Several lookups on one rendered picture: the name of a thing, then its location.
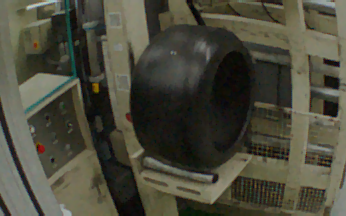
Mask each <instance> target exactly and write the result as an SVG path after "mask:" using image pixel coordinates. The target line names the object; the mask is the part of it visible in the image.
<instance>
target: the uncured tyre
mask: <svg viewBox="0 0 346 216"><path fill-rule="evenodd" d="M208 28H211V27H210V26H206V25H188V24H182V25H175V26H171V27H169V28H166V29H164V30H163V31H161V32H160V33H158V34H157V35H156V36H155V37H154V38H153V40H152V41H151V42H150V44H148V45H147V47H146V48H145V50H144V51H143V52H142V54H141V56H140V58H139V60H138V62H137V64H136V67H135V70H134V73H133V76H132V80H131V86H130V95H129V110H130V120H131V124H132V127H133V130H134V133H135V136H136V139H137V141H138V143H139V144H140V145H141V147H142V148H143V150H144V151H145V152H146V153H147V154H148V155H149V156H151V157H152V158H154V159H155V160H158V161H161V162H163V163H166V164H170V165H173V166H177V167H180V168H186V169H190V170H194V171H196V172H198V171H212V170H215V169H217V168H219V167H220V166H222V165H223V164H225V163H226V162H227V161H228V160H230V159H232V158H233V157H234V156H235V153H236V152H237V151H238V149H239V148H240V147H241V145H242V144H243V142H244V140H245V136H246V134H247V132H248V129H249V126H250V124H251V121H252V117H253V110H254V104H255V98H256V93H255V85H256V80H255V71H254V67H253V63H252V60H251V56H250V55H249V52H248V50H247V49H246V46H245V45H244V44H243V43H242V42H241V40H240V39H239V38H238V37H237V36H236V35H235V34H234V33H233V32H231V31H229V30H226V29H224V28H221V27H214V28H217V29H218V30H215V31H212V30H208ZM171 50H179V52H178V54H177V55H176V56H173V55H169V54H170V52H171Z"/></svg>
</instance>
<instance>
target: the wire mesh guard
mask: <svg viewBox="0 0 346 216"><path fill-rule="evenodd" d="M254 106H256V107H257V118H258V115H260V114H258V107H261V108H266V109H271V110H272V111H273V110H275V111H282V124H279V123H278V120H277V129H275V130H277V134H274V133H273V129H274V128H273V124H275V123H272V133H271V134H272V138H267V139H273V134H274V135H277V136H278V124H279V125H282V131H284V130H283V126H286V125H283V120H284V119H283V112H287V118H288V113H291V114H295V115H296V127H294V128H296V131H297V123H298V122H297V115H301V126H302V124H305V123H302V116H305V117H309V118H310V125H311V117H312V118H315V119H319V120H320V119H322V120H325V121H328V124H329V121H331V122H334V123H338V128H337V130H335V129H333V125H332V131H333V130H335V131H337V135H334V134H332V133H331V134H329V133H328V132H327V133H324V134H329V135H331V139H329V138H327V139H329V140H330V144H329V143H328V144H329V145H330V147H331V140H333V139H332V135H334V136H337V137H336V140H334V141H336V145H334V144H332V145H334V146H335V150H334V154H332V155H334V157H333V159H332V160H333V161H332V163H331V164H332V167H331V172H330V173H331V174H330V176H329V177H330V178H329V180H328V187H327V191H326V194H325V199H324V202H323V205H322V210H321V213H320V216H322V215H323V211H324V207H325V204H326V200H327V196H328V193H329V189H330V184H331V180H332V177H333V171H334V165H335V160H336V155H337V149H338V143H339V134H340V127H341V119H338V118H332V117H329V116H322V115H319V114H315V113H309V112H305V111H301V110H294V109H290V108H286V107H282V106H277V105H273V104H264V103H259V102H255V104H254ZM219 198H220V199H218V198H217V199H216V200H215V201H216V202H221V203H223V202H224V203H226V204H233V205H238V206H243V207H244V206H245V207H249V208H253V209H254V208H255V209H259V210H260V209H261V210H265V211H266V210H267V211H274V212H275V211H276V212H279V213H280V212H281V213H286V214H287V213H288V214H293V215H294V214H295V215H300V216H301V215H302V216H317V214H313V210H312V212H311V213H312V214H311V213H307V211H306V213H305V211H304V213H303V212H301V210H298V211H300V212H298V211H292V210H293V209H291V210H286V209H288V208H285V210H284V208H283V209H282V206H281V207H278V208H270V206H269V205H268V206H269V207H267V205H266V206H264V205H263V204H262V205H263V206H262V205H261V204H260V206H258V204H257V205H254V202H253V205H252V204H251V203H250V200H252V199H248V200H249V202H246V204H245V203H242V202H243V201H242V199H241V203H240V202H236V200H234V198H233V199H232V200H234V201H231V200H226V198H225V194H224V199H225V200H223V199H221V196H220V197H219ZM252 201H253V200H252ZM248 203H250V204H248ZM279 208H281V209H279Z"/></svg>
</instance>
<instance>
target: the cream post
mask: <svg viewBox="0 0 346 216"><path fill-rule="evenodd" d="M103 1H104V3H103V5H104V11H105V12H104V14H105V21H106V22H105V24H106V31H107V38H108V40H107V42H108V49H109V58H110V62H111V63H110V66H111V70H112V79H113V83H114V91H115V96H116V100H117V105H118V110H119V114H120V122H121V127H122V131H123V135H124V138H125V141H126V146H127V150H128V154H129V159H130V157H131V156H132V154H133V153H136V152H137V151H138V150H139V149H140V148H141V145H140V144H139V143H138V141H137V139H136V136H135V133H134V130H133V127H132V124H131V122H129V121H128V120H127V118H126V116H127V115H128V114H130V110H129V95H130V92H126V91H121V90H118V88H117V84H116V75H115V73H118V74H124V75H128V77H129V81H130V86H131V80H132V76H133V73H134V70H135V67H136V64H137V62H138V60H139V58H140V56H141V54H142V52H143V51H144V50H145V48H146V47H147V45H148V44H149V39H148V33H147V30H148V28H147V24H146V19H145V18H146V15H145V10H144V7H145V6H144V2H143V0H103ZM112 12H120V13H121V16H120V17H121V20H122V22H121V25H122V28H118V27H114V28H110V27H109V24H108V23H109V20H108V17H109V16H108V14H107V13H112ZM114 44H122V48H123V49H122V50H117V51H115V50H114V48H113V45H114ZM133 174H134V172H133ZM134 176H135V178H136V182H137V186H138V190H139V194H140V197H141V201H142V205H143V207H144V209H145V211H146V215H147V216H178V213H177V203H176V199H175V195H171V194H168V193H166V192H163V191H158V190H155V189H152V188H149V187H147V186H144V185H142V183H141V182H142V181H141V179H140V175H137V174H134Z"/></svg>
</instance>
